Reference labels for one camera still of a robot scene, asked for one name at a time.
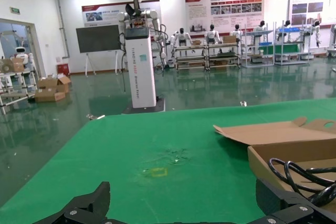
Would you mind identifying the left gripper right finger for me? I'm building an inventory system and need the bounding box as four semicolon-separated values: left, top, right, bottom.
249;178;336;224

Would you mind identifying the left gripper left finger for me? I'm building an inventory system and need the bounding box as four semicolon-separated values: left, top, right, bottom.
34;181;111;224

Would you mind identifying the black power cable bundle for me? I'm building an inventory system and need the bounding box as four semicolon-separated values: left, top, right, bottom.
268;157;336;208

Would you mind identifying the cardboard box oval hole flap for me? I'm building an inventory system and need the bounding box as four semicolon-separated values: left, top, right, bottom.
213;116;336;209

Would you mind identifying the green tablecloth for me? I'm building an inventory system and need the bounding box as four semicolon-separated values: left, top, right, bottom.
0;98;336;224

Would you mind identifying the cardboard carton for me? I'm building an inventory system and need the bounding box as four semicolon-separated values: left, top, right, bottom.
9;58;25;73
56;76;72;94
34;89;66;103
37;77;59;90

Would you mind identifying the metal pipe workbench rack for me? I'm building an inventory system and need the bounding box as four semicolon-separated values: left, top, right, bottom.
0;68;39;115
272;20;314;66
240;22;275;68
206;41;242;70
173;44;208;71

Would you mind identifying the red floor cabinet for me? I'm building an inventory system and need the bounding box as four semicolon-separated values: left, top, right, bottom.
57;62;71;77

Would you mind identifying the green rack panel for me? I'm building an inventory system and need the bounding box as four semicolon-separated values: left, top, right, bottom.
258;44;300;57

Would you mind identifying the small white round-head robot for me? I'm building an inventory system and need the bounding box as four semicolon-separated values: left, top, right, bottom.
11;46;35;66

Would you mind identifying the dark display on stand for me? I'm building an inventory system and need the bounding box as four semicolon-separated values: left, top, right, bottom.
75;24;121;77

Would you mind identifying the white black humanoid robot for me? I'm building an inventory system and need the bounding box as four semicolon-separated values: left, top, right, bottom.
310;19;323;49
205;24;224;45
230;24;245;42
170;27;194;52
252;20;268;35
277;19;293;42

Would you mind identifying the grey wall pipe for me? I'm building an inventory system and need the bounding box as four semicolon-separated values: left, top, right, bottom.
55;0;71;59

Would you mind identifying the red white wall poster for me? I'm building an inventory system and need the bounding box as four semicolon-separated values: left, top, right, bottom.
81;0;162;27
185;0;266;33
288;0;336;26

